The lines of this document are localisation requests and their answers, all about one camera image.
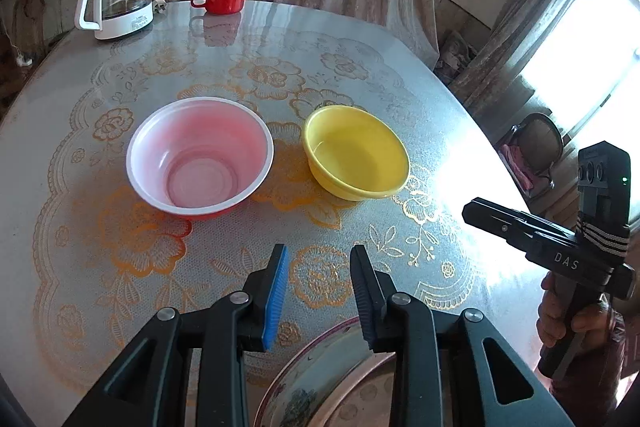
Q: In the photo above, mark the printed picture board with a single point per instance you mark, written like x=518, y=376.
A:
x=457, y=57

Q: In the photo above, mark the pink cloth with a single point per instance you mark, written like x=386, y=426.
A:
x=517, y=164

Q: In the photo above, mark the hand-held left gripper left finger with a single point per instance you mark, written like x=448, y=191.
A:
x=277, y=292

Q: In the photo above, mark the yellow bowl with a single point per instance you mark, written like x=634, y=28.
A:
x=355, y=152

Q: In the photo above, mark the pink rimmed plate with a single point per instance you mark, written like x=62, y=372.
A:
x=320, y=382

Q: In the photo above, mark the white power plug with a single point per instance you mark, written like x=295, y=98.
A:
x=159, y=6

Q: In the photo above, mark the person's right forearm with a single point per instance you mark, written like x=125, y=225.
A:
x=605, y=367

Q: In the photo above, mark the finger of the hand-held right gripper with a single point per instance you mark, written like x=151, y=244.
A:
x=510, y=224

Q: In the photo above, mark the dark round-backed chair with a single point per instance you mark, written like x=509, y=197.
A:
x=542, y=142

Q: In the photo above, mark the person's right hand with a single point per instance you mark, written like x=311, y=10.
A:
x=547, y=327

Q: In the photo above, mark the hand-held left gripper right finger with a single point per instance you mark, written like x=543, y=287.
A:
x=362, y=302

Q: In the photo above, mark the white power strip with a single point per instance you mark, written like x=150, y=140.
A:
x=22, y=59

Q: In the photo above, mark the red plastic bowl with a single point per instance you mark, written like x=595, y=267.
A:
x=200, y=147

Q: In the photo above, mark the wooden chair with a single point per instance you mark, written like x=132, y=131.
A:
x=32, y=4

